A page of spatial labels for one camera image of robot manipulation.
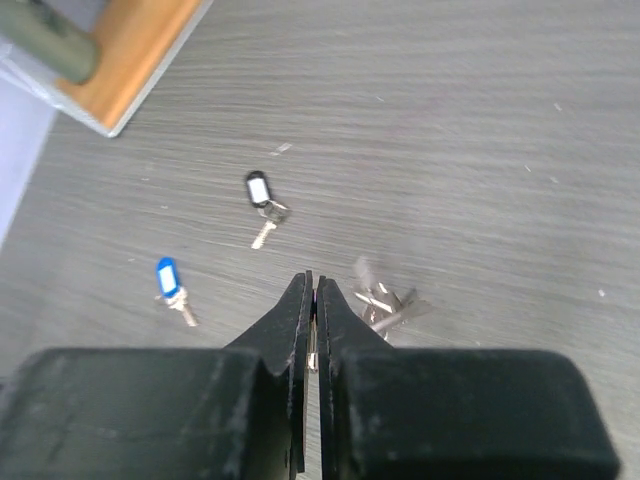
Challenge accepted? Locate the bunch of silver keys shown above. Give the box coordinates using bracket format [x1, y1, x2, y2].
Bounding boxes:
[353, 257, 431, 341]

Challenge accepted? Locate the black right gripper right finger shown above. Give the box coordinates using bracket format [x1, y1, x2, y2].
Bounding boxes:
[316, 278, 621, 479]

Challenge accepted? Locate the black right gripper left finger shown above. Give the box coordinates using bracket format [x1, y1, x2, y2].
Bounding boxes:
[1, 272, 312, 479]

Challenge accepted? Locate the white wire shelf rack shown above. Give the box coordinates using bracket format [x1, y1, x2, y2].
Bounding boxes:
[1, 1, 211, 138]

